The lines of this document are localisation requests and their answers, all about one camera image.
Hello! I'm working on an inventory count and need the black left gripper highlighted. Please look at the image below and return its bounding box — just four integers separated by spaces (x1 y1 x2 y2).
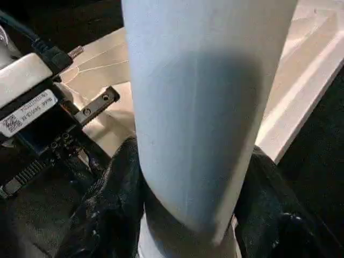
0 86 122 200

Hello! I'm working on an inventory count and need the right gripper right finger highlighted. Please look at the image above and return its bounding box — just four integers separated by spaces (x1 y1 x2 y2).
233 146 344 258

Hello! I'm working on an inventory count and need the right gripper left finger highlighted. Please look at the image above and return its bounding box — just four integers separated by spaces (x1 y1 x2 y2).
55 137 147 258

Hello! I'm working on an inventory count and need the white plastic table leg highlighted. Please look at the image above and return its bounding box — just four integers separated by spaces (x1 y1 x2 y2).
120 0 299 258

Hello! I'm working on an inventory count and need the white plastic table top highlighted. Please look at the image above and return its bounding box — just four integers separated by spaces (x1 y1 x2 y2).
56 0 344 164

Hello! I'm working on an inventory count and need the black mat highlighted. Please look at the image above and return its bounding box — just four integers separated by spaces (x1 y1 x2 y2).
0 0 344 258

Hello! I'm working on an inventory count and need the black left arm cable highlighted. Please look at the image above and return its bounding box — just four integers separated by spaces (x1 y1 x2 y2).
0 10 84 73

